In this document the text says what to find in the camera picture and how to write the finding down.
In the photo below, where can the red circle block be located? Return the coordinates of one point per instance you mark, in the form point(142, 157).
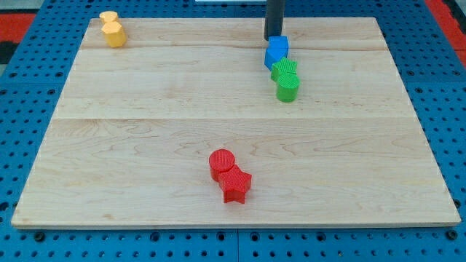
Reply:
point(220, 161)

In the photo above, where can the red star block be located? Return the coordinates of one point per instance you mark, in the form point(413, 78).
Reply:
point(235, 184)

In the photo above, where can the green circle block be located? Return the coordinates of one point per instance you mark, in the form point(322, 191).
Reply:
point(287, 87)

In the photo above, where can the green star block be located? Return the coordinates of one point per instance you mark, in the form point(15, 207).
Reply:
point(283, 66)

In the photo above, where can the blue pentagon block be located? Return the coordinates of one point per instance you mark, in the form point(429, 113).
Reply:
point(273, 55)

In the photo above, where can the light wooden board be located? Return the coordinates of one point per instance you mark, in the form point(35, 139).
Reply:
point(129, 141)

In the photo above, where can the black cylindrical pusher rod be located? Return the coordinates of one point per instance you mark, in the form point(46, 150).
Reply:
point(275, 10)

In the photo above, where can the yellow hexagon block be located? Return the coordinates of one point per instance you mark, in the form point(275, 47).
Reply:
point(114, 34)

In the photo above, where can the yellow heart block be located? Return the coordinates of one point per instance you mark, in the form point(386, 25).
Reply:
point(108, 17)

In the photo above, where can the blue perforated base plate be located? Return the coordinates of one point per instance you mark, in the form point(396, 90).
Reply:
point(30, 86)

